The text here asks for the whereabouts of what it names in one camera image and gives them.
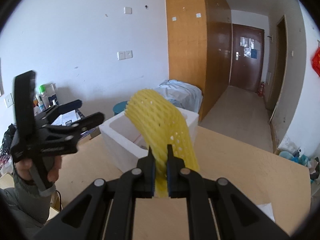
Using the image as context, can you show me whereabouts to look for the yellow foam net sleeve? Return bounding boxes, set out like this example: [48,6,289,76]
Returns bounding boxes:
[125,89,200,198]

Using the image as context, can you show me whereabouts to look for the left grey sleeve forearm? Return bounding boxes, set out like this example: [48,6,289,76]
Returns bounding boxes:
[1,170,51,239]

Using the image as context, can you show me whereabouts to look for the left hand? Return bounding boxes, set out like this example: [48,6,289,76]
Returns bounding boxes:
[12,154,62,186]

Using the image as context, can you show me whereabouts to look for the white printed paper sheets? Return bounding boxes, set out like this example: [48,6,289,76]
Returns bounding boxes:
[51,110,80,126]

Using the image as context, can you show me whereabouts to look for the bottles on side desk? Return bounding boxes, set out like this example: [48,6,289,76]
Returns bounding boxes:
[35,83,59,112]

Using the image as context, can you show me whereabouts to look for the white tissue sheet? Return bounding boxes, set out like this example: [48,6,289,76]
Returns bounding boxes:
[257,203,275,222]

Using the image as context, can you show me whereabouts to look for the teal cylindrical canister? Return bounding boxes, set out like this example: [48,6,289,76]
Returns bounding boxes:
[112,101,127,115]

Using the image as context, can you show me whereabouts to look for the white foam box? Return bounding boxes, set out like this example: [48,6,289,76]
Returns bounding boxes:
[99,107,200,173]

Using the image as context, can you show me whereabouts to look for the light blue crumpled sheet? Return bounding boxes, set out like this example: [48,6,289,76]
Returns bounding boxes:
[154,80,203,113]

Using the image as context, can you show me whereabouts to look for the red fire extinguisher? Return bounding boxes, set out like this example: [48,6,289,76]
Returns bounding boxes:
[257,82,265,97]

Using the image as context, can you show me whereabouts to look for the dark brown entrance door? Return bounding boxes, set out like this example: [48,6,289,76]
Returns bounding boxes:
[229,24,265,92]

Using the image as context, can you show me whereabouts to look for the wooden wardrobe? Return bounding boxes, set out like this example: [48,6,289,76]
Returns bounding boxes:
[165,0,232,119]

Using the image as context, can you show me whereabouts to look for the white wall socket pair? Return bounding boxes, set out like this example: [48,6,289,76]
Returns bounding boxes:
[117,50,133,60]

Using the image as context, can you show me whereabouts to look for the white wall switch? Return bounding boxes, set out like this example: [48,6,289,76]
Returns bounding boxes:
[124,7,132,14]

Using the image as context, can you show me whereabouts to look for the side doorway frame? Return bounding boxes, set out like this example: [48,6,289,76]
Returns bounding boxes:
[266,16,287,112]

